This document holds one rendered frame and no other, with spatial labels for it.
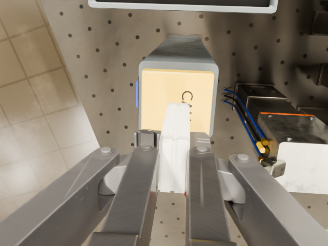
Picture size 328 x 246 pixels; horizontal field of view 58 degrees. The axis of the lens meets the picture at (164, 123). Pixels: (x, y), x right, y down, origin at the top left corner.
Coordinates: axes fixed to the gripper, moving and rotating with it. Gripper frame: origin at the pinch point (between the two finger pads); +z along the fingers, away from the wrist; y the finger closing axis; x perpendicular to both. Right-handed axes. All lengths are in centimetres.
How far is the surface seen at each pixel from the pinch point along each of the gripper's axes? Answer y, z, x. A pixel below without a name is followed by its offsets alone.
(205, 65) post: 2.1, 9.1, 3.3
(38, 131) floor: -75, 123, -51
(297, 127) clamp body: 16.2, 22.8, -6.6
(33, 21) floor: -71, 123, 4
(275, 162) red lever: 11.8, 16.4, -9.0
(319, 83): 31, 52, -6
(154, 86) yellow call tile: -2.1, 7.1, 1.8
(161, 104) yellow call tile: -1.5, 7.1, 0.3
